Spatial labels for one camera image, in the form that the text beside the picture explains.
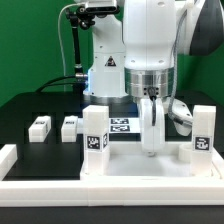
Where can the white U-shaped fence frame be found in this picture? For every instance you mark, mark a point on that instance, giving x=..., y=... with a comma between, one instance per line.
x=105, y=192

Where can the overhead camera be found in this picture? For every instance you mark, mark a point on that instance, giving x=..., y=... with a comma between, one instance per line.
x=99, y=7

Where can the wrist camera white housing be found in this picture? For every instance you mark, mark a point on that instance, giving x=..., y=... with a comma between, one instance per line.
x=181, y=116

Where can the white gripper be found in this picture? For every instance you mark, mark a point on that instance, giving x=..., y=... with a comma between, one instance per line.
x=152, y=125

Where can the white desk tabletop tray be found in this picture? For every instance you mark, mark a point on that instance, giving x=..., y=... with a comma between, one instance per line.
x=175, y=160

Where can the fiducial marker sheet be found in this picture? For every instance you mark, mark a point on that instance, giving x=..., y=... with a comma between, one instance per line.
x=124, y=125

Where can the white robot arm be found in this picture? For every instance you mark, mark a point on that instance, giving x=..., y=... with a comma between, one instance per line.
x=136, y=44

